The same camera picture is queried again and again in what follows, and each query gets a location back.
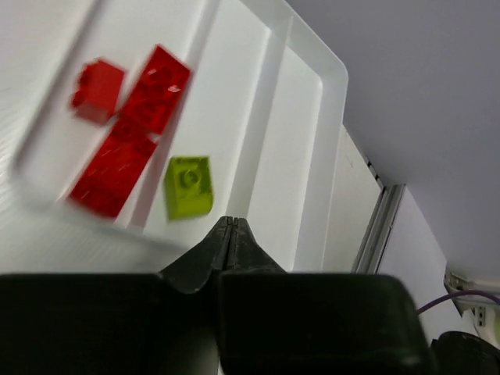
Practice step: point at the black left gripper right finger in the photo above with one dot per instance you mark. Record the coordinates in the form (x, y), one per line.
(275, 322)

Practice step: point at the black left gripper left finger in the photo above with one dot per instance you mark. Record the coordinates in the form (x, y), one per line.
(114, 323)

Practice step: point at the red lego plate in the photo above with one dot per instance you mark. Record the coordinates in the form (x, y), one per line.
(110, 176)

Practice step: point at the red small lego brick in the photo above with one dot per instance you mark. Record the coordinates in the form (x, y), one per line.
(97, 91)

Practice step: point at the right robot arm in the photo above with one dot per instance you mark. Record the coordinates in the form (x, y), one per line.
(460, 353)

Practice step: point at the white divided sorting tray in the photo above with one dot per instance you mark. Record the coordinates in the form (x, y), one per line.
(265, 104)

